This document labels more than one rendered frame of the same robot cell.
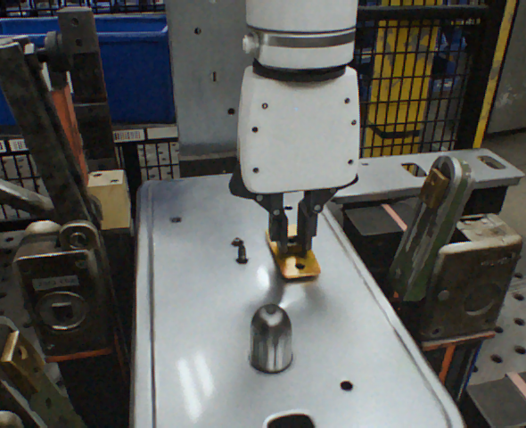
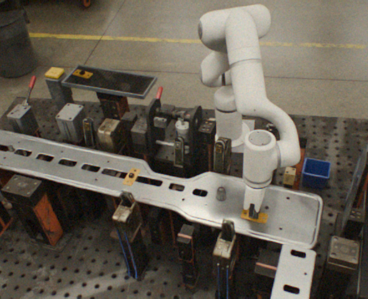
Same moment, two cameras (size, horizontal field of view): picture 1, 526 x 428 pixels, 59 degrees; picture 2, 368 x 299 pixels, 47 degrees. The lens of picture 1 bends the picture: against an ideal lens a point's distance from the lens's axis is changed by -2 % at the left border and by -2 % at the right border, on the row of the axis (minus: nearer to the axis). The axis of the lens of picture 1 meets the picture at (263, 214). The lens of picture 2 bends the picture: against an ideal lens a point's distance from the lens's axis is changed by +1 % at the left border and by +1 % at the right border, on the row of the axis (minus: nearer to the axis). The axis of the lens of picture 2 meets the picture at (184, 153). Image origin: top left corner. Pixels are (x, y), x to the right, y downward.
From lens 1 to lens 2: 138 cm
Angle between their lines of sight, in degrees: 90
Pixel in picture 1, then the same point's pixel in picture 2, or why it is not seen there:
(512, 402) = (186, 231)
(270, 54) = not seen: hidden behind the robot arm
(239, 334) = (230, 194)
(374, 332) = (216, 217)
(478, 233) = (221, 243)
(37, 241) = not seen: hidden behind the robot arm
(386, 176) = (290, 273)
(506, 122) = not seen: outside the picture
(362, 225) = (267, 252)
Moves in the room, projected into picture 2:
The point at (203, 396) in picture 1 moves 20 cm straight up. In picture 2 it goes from (218, 184) to (217, 142)
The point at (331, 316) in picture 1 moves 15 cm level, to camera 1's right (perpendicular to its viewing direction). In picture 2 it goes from (225, 212) to (203, 246)
